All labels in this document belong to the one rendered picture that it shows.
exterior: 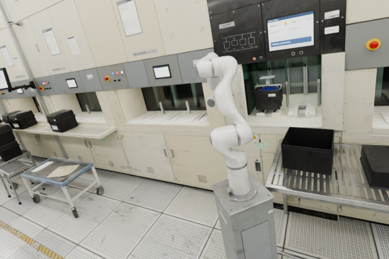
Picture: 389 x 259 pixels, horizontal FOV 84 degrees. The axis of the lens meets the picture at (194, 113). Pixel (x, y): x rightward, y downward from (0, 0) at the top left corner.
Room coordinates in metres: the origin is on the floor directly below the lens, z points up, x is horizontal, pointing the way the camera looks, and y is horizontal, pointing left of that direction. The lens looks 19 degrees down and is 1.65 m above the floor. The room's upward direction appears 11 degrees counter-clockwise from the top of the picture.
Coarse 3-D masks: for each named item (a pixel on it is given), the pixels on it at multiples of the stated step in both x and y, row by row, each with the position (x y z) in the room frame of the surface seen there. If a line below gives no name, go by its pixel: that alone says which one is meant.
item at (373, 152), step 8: (368, 152) 1.04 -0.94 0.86; (376, 152) 1.02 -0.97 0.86; (384, 152) 1.01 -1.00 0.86; (360, 160) 1.10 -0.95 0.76; (368, 160) 0.97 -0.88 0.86; (376, 160) 0.96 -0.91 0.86; (384, 160) 0.94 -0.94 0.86; (368, 168) 0.95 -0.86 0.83; (376, 168) 0.90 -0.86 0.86; (384, 168) 0.88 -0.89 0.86; (368, 176) 0.94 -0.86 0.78; (376, 176) 0.87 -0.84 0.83; (384, 176) 0.86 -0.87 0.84; (376, 184) 0.87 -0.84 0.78; (384, 184) 0.85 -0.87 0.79
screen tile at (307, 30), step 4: (292, 20) 1.50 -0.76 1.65; (296, 20) 1.49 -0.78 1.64; (300, 20) 1.48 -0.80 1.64; (304, 20) 1.47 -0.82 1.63; (292, 24) 1.51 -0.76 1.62; (296, 24) 1.49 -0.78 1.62; (300, 24) 1.48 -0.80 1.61; (304, 24) 1.47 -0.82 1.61; (308, 24) 1.46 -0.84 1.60; (304, 28) 1.47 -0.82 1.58; (308, 28) 1.46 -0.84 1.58; (292, 32) 1.51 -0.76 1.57; (296, 32) 1.49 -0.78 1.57; (300, 32) 1.48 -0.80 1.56; (304, 32) 1.47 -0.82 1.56; (308, 32) 1.46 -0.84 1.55; (292, 36) 1.51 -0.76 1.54
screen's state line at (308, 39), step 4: (308, 36) 1.46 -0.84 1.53; (284, 40) 1.53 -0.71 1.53; (288, 40) 1.52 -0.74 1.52; (292, 40) 1.51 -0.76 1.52; (296, 40) 1.49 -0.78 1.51; (300, 40) 1.48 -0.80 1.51; (304, 40) 1.47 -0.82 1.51; (308, 40) 1.46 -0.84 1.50; (272, 44) 1.58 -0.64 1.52; (276, 44) 1.56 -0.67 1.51; (280, 44) 1.55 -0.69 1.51; (284, 44) 1.53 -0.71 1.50; (288, 44) 1.52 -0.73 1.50
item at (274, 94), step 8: (256, 88) 1.94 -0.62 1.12; (280, 88) 1.77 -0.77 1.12; (256, 96) 1.85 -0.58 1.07; (264, 96) 1.82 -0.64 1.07; (272, 96) 1.78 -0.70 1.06; (280, 96) 1.80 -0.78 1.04; (256, 104) 1.86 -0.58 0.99; (264, 104) 1.82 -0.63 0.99; (272, 104) 1.78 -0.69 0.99; (280, 104) 1.78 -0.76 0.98
